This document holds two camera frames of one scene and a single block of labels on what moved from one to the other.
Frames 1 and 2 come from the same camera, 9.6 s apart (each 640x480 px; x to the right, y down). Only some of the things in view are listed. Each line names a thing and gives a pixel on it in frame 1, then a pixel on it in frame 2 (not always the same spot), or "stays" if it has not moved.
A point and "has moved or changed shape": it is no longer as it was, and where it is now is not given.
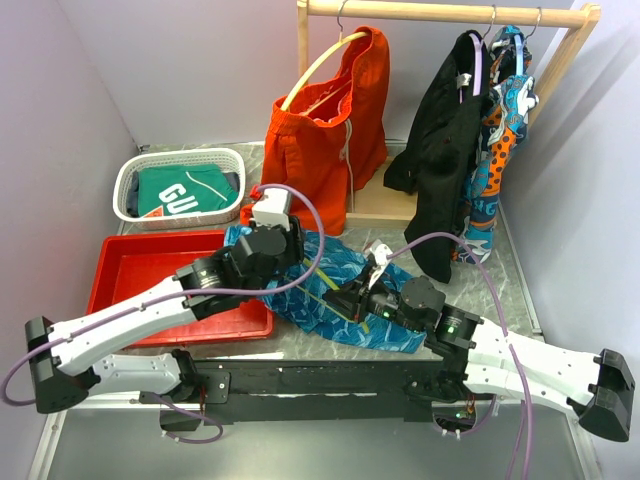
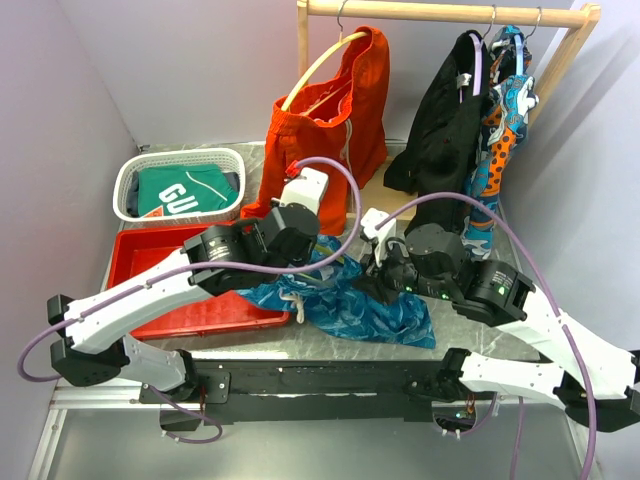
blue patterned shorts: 329,265 has moved or changed shape
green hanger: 331,283 -> 326,250
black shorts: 435,162 stays
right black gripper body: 379,300 -> 398,273
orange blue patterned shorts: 511,94 stays
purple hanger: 478,63 stays
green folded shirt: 185,188 stays
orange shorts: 332,139 stays
